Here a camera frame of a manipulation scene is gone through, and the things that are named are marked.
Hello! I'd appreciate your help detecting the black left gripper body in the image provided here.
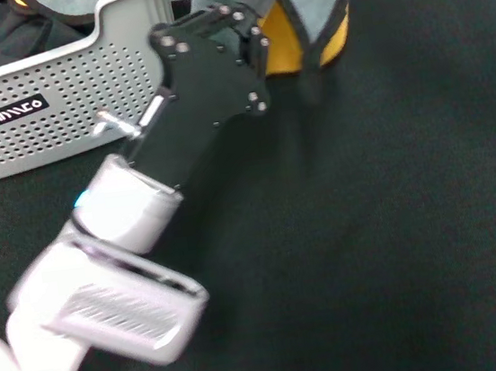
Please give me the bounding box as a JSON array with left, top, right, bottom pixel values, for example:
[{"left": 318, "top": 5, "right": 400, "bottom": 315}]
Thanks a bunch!
[{"left": 109, "top": 8, "right": 281, "bottom": 197}]

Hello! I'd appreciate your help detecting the black tablecloth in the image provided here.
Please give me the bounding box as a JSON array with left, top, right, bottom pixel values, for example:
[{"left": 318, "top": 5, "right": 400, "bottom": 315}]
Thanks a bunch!
[{"left": 0, "top": 0, "right": 496, "bottom": 371}]

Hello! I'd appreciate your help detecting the grey perforated storage box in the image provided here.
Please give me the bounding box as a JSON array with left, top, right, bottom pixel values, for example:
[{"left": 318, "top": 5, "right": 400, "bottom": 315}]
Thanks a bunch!
[{"left": 0, "top": 0, "right": 196, "bottom": 185}]

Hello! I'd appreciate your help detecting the left arm connector cable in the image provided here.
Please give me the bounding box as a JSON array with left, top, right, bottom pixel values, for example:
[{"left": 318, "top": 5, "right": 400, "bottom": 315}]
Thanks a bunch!
[{"left": 89, "top": 102, "right": 146, "bottom": 146}]

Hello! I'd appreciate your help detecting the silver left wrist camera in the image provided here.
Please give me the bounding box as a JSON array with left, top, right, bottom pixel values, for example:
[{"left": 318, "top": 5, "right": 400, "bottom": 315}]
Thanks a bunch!
[{"left": 0, "top": 221, "right": 218, "bottom": 371}]

